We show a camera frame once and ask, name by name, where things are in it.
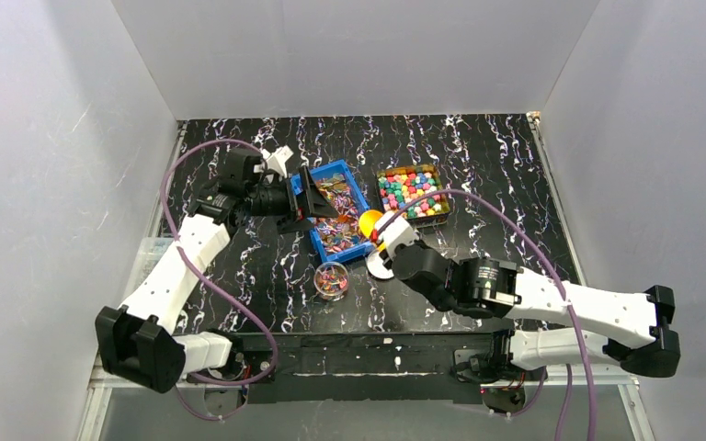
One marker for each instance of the clear plastic box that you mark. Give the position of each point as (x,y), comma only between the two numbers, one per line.
(150,252)

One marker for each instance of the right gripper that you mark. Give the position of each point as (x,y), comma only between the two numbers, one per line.
(412,265)

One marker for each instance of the blue plastic candy bin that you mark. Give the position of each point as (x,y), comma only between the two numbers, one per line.
(338,238)

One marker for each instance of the square tin of colourful candies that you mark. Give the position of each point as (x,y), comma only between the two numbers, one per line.
(399,186)

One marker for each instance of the clear glass jar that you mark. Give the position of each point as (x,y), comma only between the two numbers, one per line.
(331,281)

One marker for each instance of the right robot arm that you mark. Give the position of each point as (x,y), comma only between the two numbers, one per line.
(629,330)

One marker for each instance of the yellow plastic scoop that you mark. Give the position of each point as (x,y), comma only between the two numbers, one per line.
(367,227)

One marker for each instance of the white round jar lid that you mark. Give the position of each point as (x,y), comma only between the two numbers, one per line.
(376,267)

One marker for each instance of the aluminium frame rail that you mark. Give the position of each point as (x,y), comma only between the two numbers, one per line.
(438,366)

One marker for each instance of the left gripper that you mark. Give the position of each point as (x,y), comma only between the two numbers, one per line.
(294,198)

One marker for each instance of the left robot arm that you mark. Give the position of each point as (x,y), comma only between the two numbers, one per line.
(135,340)

